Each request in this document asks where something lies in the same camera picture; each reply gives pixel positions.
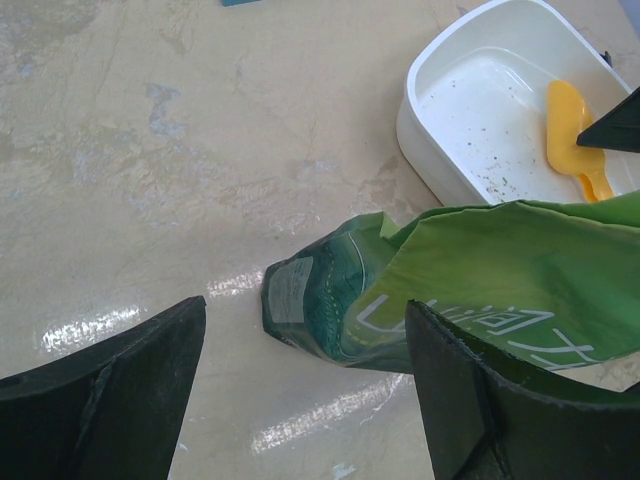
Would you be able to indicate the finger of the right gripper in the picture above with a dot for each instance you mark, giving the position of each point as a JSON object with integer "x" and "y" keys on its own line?
{"x": 617, "y": 130}

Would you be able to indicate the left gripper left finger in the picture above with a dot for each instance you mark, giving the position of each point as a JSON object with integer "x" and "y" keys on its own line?
{"x": 113, "y": 410}

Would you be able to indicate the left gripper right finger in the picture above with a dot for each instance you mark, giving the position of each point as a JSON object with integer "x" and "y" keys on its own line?
{"x": 490, "y": 415}

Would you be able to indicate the orange plastic scoop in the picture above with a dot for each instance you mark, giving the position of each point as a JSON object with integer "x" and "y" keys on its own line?
{"x": 568, "y": 115}

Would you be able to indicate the white litter box tray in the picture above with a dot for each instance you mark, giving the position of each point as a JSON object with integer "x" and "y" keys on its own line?
{"x": 472, "y": 121}

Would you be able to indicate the green litter bag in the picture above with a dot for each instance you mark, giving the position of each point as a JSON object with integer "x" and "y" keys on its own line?
{"x": 556, "y": 285}

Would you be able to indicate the blue studded plate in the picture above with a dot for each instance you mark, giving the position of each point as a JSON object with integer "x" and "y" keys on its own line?
{"x": 231, "y": 3}

